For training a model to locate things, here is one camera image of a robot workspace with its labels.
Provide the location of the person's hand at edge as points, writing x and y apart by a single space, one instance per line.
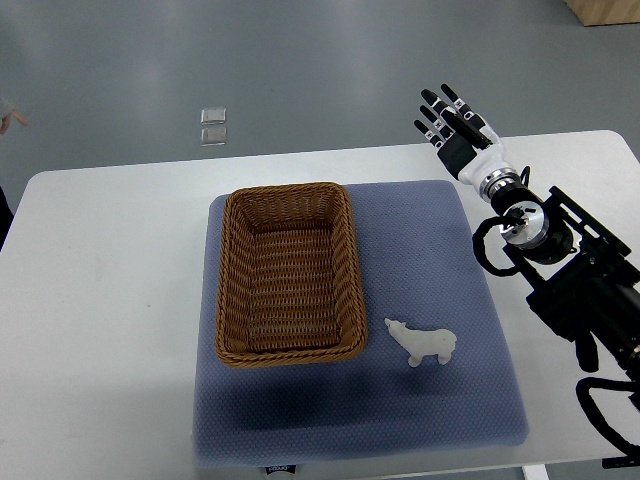
7 120

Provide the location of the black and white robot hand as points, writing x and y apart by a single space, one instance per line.
468 147

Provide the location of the white bear figurine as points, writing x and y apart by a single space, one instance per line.
440 343

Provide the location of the brown wicker basket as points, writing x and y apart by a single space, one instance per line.
289 284

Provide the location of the blue-grey quilted mat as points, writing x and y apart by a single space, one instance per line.
417 267

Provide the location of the wooden furniture corner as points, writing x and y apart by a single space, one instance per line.
605 12

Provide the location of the upper metal floor plate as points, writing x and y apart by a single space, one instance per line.
213 115

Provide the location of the metal floor plate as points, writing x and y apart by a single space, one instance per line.
213 115
214 136

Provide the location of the lower metal floor plate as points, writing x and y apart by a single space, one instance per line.
214 136

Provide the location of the black table control box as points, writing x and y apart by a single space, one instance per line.
620 462

